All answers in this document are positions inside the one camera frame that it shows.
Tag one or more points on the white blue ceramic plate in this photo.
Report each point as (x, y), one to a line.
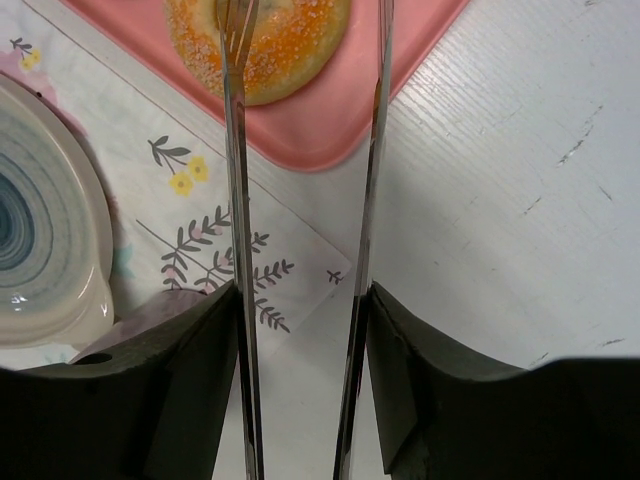
(56, 236)

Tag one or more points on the floral placemat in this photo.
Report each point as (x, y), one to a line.
(166, 189)

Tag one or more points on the pink rectangular tray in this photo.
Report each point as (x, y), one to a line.
(321, 124)

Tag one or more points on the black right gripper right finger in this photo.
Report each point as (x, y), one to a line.
(446, 411)

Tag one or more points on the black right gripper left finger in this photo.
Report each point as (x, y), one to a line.
(151, 407)

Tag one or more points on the orange donut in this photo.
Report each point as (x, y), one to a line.
(292, 42)

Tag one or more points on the metal tongs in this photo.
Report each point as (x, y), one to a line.
(236, 22)

